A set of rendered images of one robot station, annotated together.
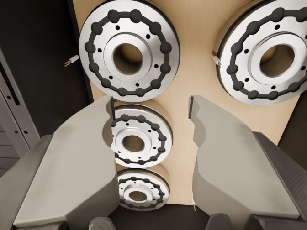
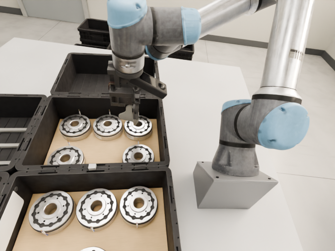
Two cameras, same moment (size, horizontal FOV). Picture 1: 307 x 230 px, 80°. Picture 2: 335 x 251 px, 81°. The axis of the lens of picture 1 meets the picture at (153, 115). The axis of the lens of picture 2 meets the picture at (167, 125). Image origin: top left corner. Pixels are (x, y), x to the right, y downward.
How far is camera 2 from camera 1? 59 cm
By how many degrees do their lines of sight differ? 54
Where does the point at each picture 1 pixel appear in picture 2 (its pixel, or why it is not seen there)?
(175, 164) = (85, 142)
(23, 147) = not seen: hidden behind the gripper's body
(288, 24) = (147, 156)
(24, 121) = not seen: hidden behind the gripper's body
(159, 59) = (138, 131)
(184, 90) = (124, 143)
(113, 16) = (148, 123)
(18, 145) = not seen: hidden behind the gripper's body
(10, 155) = (96, 90)
